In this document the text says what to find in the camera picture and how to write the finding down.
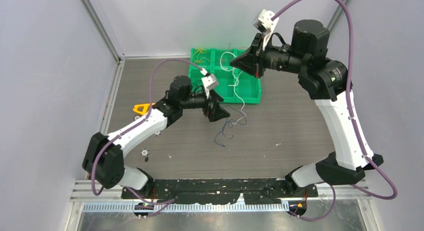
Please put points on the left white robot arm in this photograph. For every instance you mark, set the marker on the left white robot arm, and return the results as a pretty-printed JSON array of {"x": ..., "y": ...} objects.
[{"x": 104, "y": 158}]

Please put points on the green six-compartment bin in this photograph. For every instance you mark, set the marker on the green six-compartment bin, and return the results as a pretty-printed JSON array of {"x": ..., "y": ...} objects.
[{"x": 235, "y": 86}]

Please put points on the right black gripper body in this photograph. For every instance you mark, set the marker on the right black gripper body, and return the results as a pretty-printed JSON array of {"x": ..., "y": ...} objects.
[{"x": 277, "y": 58}]

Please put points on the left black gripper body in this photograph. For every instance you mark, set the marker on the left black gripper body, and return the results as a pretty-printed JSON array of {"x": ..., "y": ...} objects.
[{"x": 199, "y": 101}]

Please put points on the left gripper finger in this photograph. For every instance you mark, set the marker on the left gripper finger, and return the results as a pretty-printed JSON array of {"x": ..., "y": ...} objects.
[
  {"x": 216, "y": 112},
  {"x": 215, "y": 97}
]

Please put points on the right aluminium corner post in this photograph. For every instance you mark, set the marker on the right aluminium corner post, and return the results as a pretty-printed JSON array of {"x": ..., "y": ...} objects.
[{"x": 327, "y": 13}]

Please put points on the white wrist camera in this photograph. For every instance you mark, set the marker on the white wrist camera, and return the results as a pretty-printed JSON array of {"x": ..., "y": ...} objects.
[
  {"x": 266, "y": 23},
  {"x": 210, "y": 82}
]

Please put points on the poker chip lower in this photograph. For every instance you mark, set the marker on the poker chip lower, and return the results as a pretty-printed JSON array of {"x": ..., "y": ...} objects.
[{"x": 144, "y": 152}]

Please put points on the aluminium corner post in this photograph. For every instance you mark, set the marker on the aluminium corner post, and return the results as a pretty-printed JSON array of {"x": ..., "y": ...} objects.
[
  {"x": 327, "y": 13},
  {"x": 96, "y": 20}
]

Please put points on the slotted white cable duct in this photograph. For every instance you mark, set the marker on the slotted white cable duct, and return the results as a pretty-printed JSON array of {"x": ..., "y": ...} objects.
[{"x": 134, "y": 207}]

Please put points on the yellow triangular plastic piece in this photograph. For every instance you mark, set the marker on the yellow triangular plastic piece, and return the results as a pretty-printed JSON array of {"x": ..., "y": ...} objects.
[{"x": 142, "y": 109}]

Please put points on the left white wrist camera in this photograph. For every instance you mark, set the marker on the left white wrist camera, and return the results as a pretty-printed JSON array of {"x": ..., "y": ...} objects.
[{"x": 210, "y": 82}]

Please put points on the left aluminium corner post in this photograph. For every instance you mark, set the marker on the left aluminium corner post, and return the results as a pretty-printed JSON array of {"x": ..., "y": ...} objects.
[{"x": 96, "y": 20}]

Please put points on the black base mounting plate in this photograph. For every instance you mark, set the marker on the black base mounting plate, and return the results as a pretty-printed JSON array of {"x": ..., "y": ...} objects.
[{"x": 224, "y": 191}]

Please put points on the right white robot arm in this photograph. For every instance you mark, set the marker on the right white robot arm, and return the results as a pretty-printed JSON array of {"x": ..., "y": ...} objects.
[{"x": 325, "y": 81}]

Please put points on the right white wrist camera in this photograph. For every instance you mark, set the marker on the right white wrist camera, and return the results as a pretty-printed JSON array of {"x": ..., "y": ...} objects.
[{"x": 266, "y": 23}]

